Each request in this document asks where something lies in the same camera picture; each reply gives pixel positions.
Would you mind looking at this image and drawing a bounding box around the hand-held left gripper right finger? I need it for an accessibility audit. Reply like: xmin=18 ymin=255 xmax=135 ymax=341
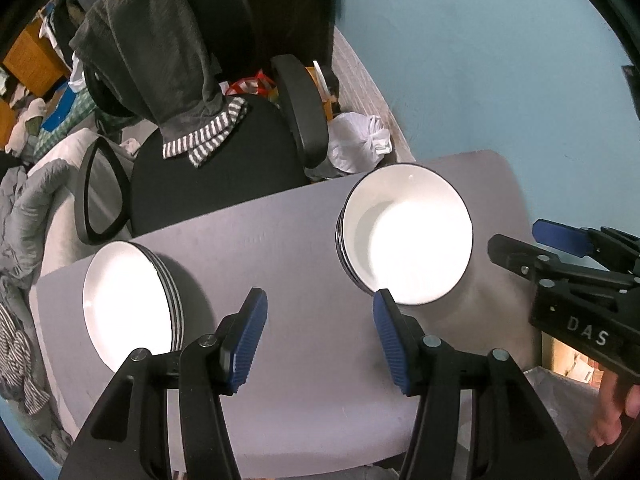
xmin=372 ymin=288 xmax=581 ymax=480

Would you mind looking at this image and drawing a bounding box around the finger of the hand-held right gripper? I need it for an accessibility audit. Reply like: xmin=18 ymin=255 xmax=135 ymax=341
xmin=487 ymin=233 xmax=633 ymax=293
xmin=532 ymin=218 xmax=640 ymax=276

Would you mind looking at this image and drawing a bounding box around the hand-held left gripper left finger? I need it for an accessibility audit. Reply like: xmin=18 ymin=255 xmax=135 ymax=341
xmin=59 ymin=287 xmax=268 ymax=480

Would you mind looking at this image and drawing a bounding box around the white plate dark rim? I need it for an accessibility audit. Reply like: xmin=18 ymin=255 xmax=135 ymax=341
xmin=82 ymin=241 xmax=173 ymax=373
xmin=142 ymin=250 xmax=187 ymax=351
xmin=135 ymin=245 xmax=182 ymax=353

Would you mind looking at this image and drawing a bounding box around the white ribbed bowl dark rim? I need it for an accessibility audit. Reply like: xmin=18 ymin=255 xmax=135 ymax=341
xmin=335 ymin=200 xmax=381 ymax=296
xmin=340 ymin=164 xmax=473 ymax=307

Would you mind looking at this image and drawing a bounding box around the person's right hand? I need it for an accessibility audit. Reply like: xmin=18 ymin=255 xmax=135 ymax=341
xmin=589 ymin=370 xmax=640 ymax=448

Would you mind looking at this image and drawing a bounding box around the cardboard box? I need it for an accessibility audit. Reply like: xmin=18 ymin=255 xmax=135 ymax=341
xmin=550 ymin=335 xmax=601 ymax=386

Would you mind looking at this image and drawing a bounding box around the crumpled grey plastic sheet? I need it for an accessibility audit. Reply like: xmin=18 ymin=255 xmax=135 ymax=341
xmin=520 ymin=365 xmax=606 ymax=480

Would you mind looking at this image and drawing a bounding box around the black office chair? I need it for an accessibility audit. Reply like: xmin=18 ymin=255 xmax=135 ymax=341
xmin=75 ymin=0 xmax=331 ymax=246

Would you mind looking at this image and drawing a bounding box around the white knotted plastic bag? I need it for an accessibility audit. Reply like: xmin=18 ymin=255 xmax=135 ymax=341
xmin=327 ymin=112 xmax=396 ymax=173

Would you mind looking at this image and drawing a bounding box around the black white striped cloth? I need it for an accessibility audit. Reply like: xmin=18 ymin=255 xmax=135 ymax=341
xmin=0 ymin=305 xmax=51 ymax=416

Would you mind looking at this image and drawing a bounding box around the grey blanket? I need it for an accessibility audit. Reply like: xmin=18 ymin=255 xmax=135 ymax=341
xmin=0 ymin=157 xmax=86 ymax=311

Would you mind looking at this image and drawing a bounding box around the red bag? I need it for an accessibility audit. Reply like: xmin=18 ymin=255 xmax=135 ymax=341
xmin=222 ymin=69 xmax=281 ymax=103

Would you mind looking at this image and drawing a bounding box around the green checkered cloth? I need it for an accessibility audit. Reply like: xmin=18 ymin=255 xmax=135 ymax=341
xmin=32 ymin=85 xmax=108 ymax=161

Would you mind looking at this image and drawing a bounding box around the dark grey towel striped hem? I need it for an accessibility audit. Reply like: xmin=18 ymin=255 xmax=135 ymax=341
xmin=72 ymin=0 xmax=248 ymax=168

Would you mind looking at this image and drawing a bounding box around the wooden cabinet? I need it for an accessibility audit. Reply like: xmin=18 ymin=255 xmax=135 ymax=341
xmin=2 ymin=20 xmax=71 ymax=96

